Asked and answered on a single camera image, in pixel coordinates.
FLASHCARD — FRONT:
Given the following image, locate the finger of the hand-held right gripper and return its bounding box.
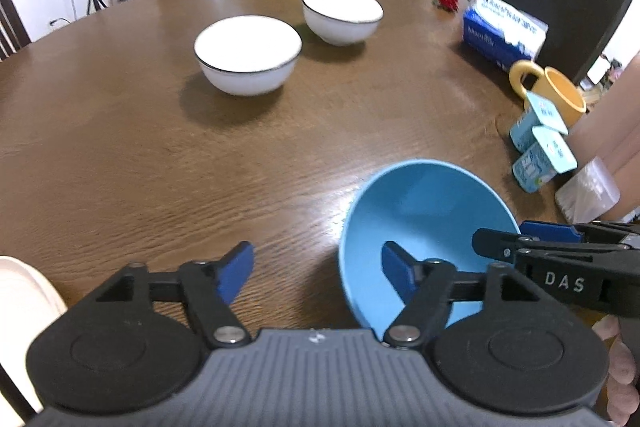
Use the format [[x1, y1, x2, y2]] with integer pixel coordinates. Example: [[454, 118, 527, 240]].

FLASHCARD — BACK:
[[471, 228, 640, 265], [520, 220, 640, 244]]

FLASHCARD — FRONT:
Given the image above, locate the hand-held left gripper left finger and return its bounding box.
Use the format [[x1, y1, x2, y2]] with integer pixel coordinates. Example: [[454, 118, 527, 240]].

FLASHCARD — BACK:
[[92, 241, 256, 350]]

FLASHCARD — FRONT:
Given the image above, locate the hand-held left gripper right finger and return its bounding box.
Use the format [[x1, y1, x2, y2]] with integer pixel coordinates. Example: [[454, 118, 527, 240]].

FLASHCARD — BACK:
[[381, 241, 546, 350]]

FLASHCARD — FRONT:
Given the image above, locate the blue bowl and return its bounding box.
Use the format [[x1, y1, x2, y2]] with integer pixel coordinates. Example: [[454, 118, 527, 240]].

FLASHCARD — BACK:
[[338, 159, 522, 330]]

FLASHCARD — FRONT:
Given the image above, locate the white bowl with dark rim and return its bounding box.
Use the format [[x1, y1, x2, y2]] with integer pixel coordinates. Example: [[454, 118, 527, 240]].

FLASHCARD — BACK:
[[194, 15, 303, 96], [301, 0, 385, 46]]

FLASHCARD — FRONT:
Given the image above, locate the large cream plate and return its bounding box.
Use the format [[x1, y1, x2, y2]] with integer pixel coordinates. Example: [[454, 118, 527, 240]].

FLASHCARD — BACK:
[[0, 256, 68, 415]]

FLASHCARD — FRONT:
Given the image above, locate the person's right hand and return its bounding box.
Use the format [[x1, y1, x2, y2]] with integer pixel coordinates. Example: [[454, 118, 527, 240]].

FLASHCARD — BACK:
[[592, 314, 640, 425]]

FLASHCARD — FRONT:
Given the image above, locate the clear plastic container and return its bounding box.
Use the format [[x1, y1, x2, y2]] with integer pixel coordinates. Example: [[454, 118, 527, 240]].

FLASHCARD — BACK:
[[554, 157, 622, 224]]

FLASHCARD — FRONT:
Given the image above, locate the blue yogurt cup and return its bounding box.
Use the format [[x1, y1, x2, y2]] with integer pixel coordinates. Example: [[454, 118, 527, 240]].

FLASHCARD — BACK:
[[512, 125, 578, 194], [510, 91, 570, 152]]

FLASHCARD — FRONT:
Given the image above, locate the yellow mug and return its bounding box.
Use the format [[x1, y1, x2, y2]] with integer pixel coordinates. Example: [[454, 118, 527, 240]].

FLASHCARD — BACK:
[[509, 61, 587, 128]]

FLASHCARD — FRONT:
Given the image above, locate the blue tissue pack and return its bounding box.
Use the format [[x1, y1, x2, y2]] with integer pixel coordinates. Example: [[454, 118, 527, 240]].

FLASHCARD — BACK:
[[462, 0, 549, 70]]

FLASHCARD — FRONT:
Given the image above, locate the dark wooden chair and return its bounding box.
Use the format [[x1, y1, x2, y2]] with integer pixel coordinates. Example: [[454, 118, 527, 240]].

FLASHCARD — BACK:
[[0, 0, 32, 60]]

